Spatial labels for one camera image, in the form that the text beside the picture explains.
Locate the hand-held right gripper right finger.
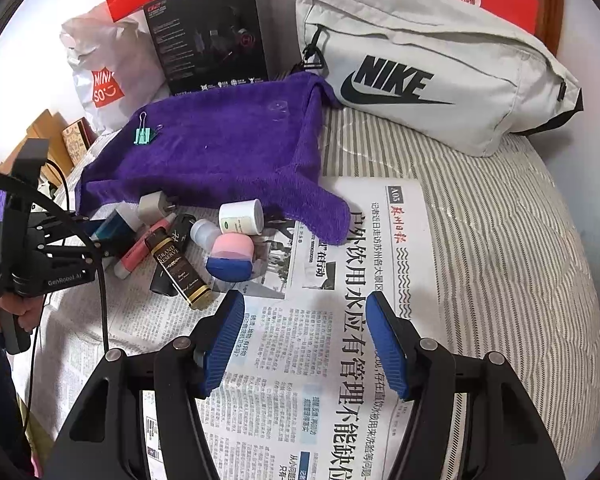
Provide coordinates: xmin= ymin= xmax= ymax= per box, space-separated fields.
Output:
xmin=367 ymin=290 xmax=568 ymax=480

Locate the wooden picture frame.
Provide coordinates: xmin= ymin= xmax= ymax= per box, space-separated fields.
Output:
xmin=62 ymin=117 xmax=101 ymax=166

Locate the pink highlighter pen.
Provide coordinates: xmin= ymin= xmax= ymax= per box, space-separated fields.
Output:
xmin=113 ymin=212 xmax=177 ymax=278

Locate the person's left hand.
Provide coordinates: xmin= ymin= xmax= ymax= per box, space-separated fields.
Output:
xmin=0 ymin=292 xmax=44 ymax=334

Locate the wooden board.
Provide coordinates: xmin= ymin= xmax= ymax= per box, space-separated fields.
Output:
xmin=0 ymin=109 xmax=70 ymax=186

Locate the grey waist bag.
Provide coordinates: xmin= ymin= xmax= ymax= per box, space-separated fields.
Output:
xmin=295 ymin=0 xmax=585 ymax=158

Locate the dark gold-labelled tube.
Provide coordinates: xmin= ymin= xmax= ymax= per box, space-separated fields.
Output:
xmin=147 ymin=230 xmax=215 ymax=311

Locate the purple towel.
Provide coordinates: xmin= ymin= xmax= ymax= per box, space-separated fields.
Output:
xmin=75 ymin=71 xmax=352 ymax=247

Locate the green binder clip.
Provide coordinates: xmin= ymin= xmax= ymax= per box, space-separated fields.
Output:
xmin=132 ymin=111 xmax=162 ymax=147

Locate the brown wooden headboard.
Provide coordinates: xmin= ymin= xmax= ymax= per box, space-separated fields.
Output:
xmin=534 ymin=0 xmax=567 ymax=58

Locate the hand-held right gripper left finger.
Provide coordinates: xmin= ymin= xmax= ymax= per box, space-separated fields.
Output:
xmin=45 ymin=290 xmax=246 ymax=480

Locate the black lighter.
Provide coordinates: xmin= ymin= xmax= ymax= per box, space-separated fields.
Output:
xmin=150 ymin=214 xmax=197 ymax=296

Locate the white charger plug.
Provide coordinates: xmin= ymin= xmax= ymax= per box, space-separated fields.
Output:
xmin=138 ymin=191 xmax=177 ymax=223

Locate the black headphone box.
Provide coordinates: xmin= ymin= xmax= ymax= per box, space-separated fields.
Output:
xmin=143 ymin=0 xmax=270 ymax=96

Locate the pink and blue eraser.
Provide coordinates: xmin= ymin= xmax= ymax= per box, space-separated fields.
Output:
xmin=206 ymin=233 xmax=255 ymax=281

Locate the newspaper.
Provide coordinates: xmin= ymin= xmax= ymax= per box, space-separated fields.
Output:
xmin=50 ymin=177 xmax=446 ymax=480

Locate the small white bottle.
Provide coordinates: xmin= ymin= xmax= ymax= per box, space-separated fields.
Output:
xmin=190 ymin=220 xmax=222 ymax=248

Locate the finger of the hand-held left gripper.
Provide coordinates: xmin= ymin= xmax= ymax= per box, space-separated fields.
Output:
xmin=45 ymin=241 xmax=115 ymax=264
xmin=27 ymin=212 xmax=92 ymax=241

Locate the white plastic shopping bag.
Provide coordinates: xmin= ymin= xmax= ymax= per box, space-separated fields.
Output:
xmin=60 ymin=2 xmax=173 ymax=136

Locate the blue and white tube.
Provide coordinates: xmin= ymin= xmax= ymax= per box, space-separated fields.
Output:
xmin=91 ymin=208 xmax=143 ymax=242

